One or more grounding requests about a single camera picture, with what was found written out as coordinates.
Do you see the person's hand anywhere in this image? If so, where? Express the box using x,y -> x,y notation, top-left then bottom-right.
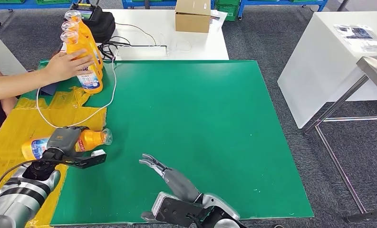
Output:
43,48 -> 95,85

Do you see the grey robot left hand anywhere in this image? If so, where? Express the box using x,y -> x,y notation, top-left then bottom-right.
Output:
46,125 -> 90,158

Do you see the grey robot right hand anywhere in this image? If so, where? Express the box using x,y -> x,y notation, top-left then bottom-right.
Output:
138,153 -> 202,204

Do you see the orange detergent bottle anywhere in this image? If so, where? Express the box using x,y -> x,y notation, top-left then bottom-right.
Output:
64,9 -> 104,70
21,128 -> 113,161
60,20 -> 104,79
60,29 -> 104,95

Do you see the yellow taped sheet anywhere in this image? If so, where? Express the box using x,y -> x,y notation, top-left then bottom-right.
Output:
0,86 -> 107,228

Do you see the black carrying case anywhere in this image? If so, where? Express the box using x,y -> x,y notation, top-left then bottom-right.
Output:
70,6 -> 116,43

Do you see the black controller with screen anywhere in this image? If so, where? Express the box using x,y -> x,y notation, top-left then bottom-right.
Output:
70,1 -> 96,21

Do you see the white table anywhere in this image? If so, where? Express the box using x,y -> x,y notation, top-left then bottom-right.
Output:
277,11 -> 377,130
0,25 -> 27,76

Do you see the blue shelf rack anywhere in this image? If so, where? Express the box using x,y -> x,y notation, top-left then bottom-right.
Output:
0,0 -> 91,27
122,0 -> 216,10
238,0 -> 329,21

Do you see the white power strip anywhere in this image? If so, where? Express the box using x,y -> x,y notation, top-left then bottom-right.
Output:
116,45 -> 167,60

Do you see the green table mat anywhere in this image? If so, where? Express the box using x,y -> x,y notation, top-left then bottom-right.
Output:
18,59 -> 315,226

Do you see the white desk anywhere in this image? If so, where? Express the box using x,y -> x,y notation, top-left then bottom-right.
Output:
59,9 -> 230,61

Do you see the brown cardboard box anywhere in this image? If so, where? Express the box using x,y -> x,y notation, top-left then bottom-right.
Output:
175,0 -> 212,34

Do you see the clear bag with papers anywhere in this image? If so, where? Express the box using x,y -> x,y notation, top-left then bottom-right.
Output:
208,10 -> 228,31

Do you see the plastic bag with leaflets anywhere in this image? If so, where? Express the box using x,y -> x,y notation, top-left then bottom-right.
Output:
333,24 -> 377,53

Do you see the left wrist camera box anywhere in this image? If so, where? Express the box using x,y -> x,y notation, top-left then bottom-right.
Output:
62,149 -> 107,170

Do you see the black cable bundle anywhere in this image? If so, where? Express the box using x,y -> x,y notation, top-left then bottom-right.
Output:
97,37 -> 167,62

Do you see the white charging cable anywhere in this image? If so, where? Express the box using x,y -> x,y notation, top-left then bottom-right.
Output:
36,57 -> 117,129

